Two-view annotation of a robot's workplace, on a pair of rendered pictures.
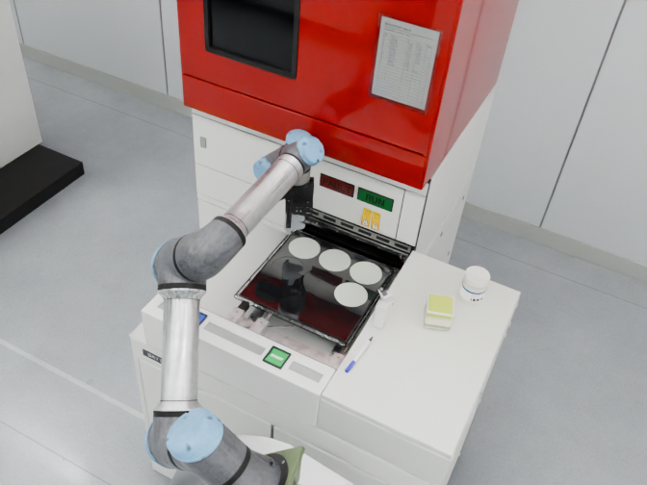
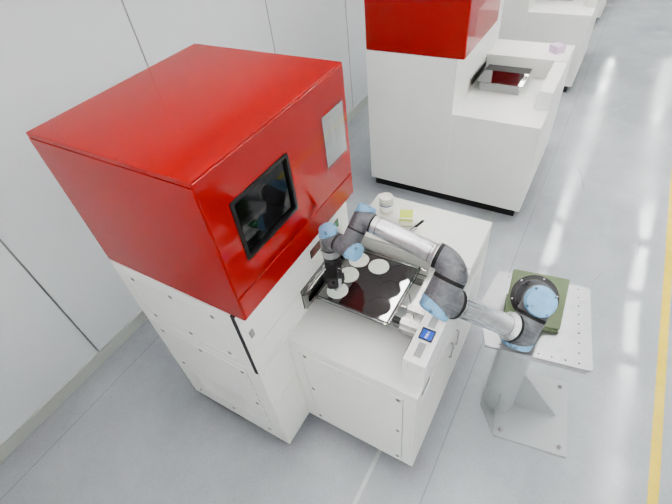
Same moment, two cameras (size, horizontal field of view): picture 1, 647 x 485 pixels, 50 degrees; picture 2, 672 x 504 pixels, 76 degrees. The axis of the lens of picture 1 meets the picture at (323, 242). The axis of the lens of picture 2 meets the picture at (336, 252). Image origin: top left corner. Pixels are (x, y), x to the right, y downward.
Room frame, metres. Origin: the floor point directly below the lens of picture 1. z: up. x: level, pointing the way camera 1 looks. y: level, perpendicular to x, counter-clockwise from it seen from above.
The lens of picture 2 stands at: (1.33, 1.33, 2.43)
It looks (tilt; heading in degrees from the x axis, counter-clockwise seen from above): 44 degrees down; 282
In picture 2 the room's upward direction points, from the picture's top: 8 degrees counter-clockwise
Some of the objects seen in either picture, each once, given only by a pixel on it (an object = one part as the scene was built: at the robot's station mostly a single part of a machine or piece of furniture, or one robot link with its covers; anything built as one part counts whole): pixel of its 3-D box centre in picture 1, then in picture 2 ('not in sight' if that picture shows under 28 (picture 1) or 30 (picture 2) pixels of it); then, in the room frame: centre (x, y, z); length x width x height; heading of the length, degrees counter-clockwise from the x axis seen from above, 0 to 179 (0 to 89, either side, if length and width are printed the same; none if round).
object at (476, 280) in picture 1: (474, 286); (386, 203); (1.41, -0.44, 1.01); 0.07 x 0.07 x 0.10
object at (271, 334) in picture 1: (280, 349); (423, 302); (1.23, 0.09, 0.87); 0.36 x 0.08 x 0.03; 67
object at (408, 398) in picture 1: (426, 355); (419, 236); (1.24, -0.31, 0.89); 0.62 x 0.35 x 0.14; 157
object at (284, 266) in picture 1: (319, 281); (368, 282); (1.48, 0.00, 0.90); 0.34 x 0.34 x 0.01; 67
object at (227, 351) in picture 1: (235, 355); (438, 320); (1.17, 0.21, 0.89); 0.55 x 0.09 x 0.14; 67
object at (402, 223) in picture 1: (300, 190); (302, 277); (1.76, 0.09, 1.02); 0.82 x 0.03 x 0.40; 67
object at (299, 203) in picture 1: (297, 195); (332, 263); (1.62, 0.09, 1.11); 0.09 x 0.08 x 0.12; 96
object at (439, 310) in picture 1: (438, 312); (406, 218); (1.31, -0.33, 1.00); 0.07 x 0.07 x 0.07; 86
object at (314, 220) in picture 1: (344, 241); (328, 270); (1.68, -0.07, 0.89); 0.44 x 0.02 x 0.10; 67
